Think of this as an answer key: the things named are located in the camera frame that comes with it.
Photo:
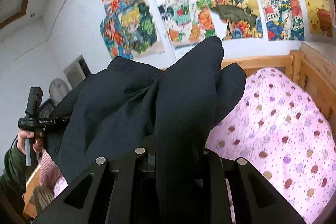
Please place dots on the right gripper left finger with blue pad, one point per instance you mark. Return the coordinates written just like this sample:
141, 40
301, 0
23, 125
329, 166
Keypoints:
110, 191

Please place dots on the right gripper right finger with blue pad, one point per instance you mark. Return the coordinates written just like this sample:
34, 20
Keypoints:
236, 192

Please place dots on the black puffer jacket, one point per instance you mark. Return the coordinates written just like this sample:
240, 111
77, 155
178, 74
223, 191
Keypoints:
111, 113

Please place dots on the dark green sleeve forearm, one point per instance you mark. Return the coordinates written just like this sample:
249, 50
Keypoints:
13, 180

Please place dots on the standing electric fan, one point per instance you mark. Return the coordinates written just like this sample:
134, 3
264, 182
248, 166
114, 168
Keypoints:
58, 90

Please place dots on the red checkered pink pillow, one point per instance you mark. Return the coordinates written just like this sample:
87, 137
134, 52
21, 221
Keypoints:
49, 171

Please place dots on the pink apple print duvet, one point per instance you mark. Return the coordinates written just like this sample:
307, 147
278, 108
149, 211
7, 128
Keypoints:
278, 128

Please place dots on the swimming girl blue drawing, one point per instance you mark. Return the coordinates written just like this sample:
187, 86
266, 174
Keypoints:
114, 38

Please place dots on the blond boy drawing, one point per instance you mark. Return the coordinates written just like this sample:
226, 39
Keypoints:
140, 32

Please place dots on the oranges and drink drawing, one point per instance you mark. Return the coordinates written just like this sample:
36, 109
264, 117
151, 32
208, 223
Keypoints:
187, 22

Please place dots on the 2024 dragon drawing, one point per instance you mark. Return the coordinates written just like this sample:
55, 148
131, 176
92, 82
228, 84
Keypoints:
284, 19

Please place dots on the yellow bear and chick drawing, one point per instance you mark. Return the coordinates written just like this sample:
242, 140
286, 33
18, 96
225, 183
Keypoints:
319, 17

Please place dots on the landscape with flowers drawing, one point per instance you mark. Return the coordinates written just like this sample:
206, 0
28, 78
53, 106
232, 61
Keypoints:
242, 17

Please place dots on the grey wall panel door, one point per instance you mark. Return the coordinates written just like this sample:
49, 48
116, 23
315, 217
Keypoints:
77, 71

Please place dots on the wooden bed frame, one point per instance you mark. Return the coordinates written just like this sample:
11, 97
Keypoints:
205, 86

